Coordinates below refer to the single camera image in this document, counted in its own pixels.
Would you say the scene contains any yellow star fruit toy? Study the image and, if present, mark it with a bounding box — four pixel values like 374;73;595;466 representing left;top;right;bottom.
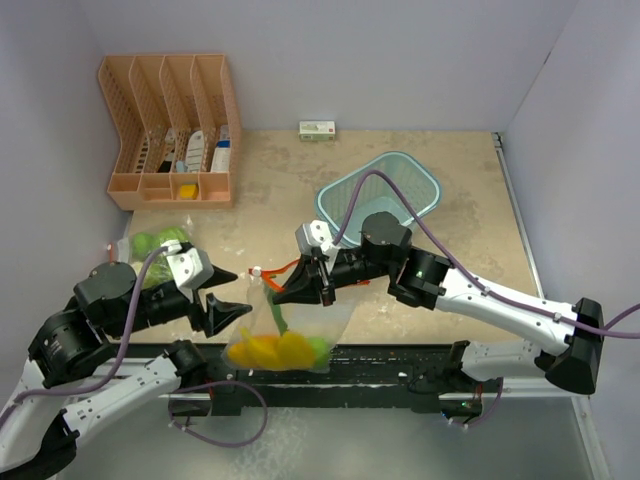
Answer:
276;331;315;370

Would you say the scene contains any green cabbage toy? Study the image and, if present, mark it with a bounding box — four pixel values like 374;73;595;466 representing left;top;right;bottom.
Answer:
153;226;191;249

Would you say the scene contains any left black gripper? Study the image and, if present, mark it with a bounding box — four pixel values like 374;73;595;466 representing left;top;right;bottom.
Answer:
107;261;252;337

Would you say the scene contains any green chayote toy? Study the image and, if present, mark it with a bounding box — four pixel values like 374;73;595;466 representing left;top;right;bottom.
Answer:
308;336;331;369

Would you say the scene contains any clear orange-zip bag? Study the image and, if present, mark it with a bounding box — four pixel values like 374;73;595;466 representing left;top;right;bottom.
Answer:
222;261;369;373
107;215;195;289

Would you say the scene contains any yellow block in organizer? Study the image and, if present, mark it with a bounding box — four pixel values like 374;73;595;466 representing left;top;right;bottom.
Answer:
178;184;199;200

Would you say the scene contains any small green white box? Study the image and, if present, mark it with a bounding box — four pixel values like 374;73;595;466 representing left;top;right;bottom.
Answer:
298;120;336;142

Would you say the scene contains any orange mango toy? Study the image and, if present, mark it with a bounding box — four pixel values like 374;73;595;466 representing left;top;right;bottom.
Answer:
248;335;279;364

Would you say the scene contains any yellow banana toy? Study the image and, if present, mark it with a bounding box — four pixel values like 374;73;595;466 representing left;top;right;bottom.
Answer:
227;327;266;368

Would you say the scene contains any black white item in organizer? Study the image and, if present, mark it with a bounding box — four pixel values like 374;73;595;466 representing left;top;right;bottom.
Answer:
156;127;176;173

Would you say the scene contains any green chili pepper toy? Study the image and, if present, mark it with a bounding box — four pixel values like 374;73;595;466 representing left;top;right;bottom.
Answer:
266;289;288;335

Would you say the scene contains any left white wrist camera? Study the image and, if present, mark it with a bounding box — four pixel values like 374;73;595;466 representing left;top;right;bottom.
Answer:
161;240;214;295

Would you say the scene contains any orange plastic file organizer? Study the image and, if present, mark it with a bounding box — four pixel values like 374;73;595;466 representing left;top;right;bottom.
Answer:
98;53;243;211

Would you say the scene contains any white patterned packet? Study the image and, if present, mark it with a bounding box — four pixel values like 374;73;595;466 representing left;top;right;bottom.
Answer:
184;130;205;172

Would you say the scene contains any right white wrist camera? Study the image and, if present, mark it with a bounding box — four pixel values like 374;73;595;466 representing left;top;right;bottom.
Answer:
295;220;340;270

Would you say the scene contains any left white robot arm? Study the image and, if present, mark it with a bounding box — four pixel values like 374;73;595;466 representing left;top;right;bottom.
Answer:
1;255;251;479

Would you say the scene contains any black aluminium base frame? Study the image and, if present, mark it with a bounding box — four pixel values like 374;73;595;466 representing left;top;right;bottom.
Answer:
89;341;586;417

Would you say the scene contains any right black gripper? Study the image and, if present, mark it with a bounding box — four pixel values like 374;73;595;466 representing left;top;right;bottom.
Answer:
273;245;395;306

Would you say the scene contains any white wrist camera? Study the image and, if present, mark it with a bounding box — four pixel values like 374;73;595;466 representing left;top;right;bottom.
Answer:
295;220;340;270
161;240;214;295

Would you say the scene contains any white blue packet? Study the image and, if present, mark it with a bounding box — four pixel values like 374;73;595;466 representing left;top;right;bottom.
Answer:
210;125;231;173

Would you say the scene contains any light blue plastic basket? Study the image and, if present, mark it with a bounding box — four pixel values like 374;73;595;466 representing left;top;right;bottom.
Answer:
315;151;442;248

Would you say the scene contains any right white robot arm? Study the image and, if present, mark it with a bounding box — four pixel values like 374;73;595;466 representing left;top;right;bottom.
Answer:
273;212;603;395

